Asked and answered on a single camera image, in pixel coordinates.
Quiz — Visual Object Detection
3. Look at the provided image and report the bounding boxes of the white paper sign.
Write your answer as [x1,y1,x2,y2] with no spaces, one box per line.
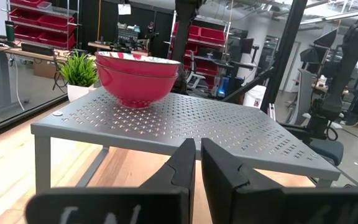
[117,3,132,16]

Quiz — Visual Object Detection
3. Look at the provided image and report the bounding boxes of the red floral mini bowl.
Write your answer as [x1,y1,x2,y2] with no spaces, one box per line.
[94,51,181,78]
[95,61,179,109]

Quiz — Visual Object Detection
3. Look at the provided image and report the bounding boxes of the wooden top desk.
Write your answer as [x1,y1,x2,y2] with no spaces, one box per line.
[0,43,98,108]

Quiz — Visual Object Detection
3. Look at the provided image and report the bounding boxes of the grey office chair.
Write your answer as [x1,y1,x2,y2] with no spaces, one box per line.
[286,68,345,167]

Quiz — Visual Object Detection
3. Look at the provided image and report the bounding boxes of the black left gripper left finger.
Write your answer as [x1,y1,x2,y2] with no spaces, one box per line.
[25,138,197,224]

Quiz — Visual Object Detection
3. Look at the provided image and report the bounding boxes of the grey perforated metal riser shelf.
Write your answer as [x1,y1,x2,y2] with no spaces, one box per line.
[30,85,341,195]

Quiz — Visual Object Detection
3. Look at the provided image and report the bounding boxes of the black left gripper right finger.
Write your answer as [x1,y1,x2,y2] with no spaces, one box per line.
[200,138,358,224]

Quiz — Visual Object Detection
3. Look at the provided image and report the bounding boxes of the cardboard box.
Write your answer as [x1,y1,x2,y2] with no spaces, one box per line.
[32,58,58,79]

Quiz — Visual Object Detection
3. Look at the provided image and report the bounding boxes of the green bottle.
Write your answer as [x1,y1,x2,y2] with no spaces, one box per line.
[4,20,16,43]

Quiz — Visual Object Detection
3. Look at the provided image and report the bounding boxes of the green plant in white pot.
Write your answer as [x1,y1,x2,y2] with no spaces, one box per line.
[57,49,101,103]

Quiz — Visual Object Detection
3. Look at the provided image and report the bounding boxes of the black aluminium rig frame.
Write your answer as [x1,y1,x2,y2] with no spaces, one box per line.
[0,0,309,139]

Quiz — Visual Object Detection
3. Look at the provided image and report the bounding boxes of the white bucket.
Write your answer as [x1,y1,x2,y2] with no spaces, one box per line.
[242,84,267,109]

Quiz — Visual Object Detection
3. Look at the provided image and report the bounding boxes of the rack with red bins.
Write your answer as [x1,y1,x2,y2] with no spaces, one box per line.
[6,0,81,51]
[170,21,233,91]

